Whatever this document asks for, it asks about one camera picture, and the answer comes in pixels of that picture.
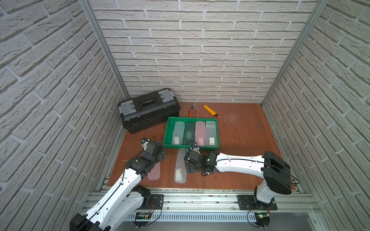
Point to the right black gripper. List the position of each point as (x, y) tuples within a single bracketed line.
[(190, 169)]

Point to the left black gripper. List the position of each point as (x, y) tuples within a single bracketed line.
[(157, 150)]

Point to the clear pencil case with label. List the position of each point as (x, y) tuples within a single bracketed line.
[(180, 173)]

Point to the pink frosted pencil case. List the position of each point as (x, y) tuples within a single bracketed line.
[(155, 173)]

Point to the pink pencil case with label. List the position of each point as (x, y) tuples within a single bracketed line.
[(200, 133)]

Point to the grey frosted rectangular pencil case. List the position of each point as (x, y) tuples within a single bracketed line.
[(211, 133)]

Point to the green plastic storage tray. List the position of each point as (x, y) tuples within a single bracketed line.
[(170, 127)]

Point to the clear frosted pencil case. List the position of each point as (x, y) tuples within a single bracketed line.
[(178, 133)]

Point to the dark green labelled pencil case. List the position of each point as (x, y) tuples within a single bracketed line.
[(189, 133)]

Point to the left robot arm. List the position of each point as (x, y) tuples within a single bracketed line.
[(125, 196)]

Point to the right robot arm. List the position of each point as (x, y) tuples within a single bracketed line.
[(274, 171)]

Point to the black plastic toolbox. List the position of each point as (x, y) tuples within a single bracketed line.
[(146, 111)]

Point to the left controller board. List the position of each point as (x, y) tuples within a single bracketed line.
[(142, 219)]

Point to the controller board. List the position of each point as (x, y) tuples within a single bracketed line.
[(262, 220), (142, 219)]

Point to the yellow utility knife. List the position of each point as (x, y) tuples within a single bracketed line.
[(212, 112)]

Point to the right controller board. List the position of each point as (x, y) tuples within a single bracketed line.
[(262, 220)]

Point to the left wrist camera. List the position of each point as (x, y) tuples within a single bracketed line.
[(144, 142)]

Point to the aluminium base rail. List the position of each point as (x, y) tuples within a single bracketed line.
[(204, 200)]

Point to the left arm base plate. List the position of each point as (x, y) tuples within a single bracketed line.
[(153, 201)]

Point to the orange handled pliers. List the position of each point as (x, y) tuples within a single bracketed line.
[(192, 111)]

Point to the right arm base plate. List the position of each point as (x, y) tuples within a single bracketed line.
[(249, 202)]

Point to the left corner aluminium post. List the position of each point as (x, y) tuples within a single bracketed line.
[(87, 7)]

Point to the corner aluminium post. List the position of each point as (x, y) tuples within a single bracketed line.
[(314, 17), (87, 7)]

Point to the right corner aluminium post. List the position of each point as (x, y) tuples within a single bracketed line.
[(314, 17)]

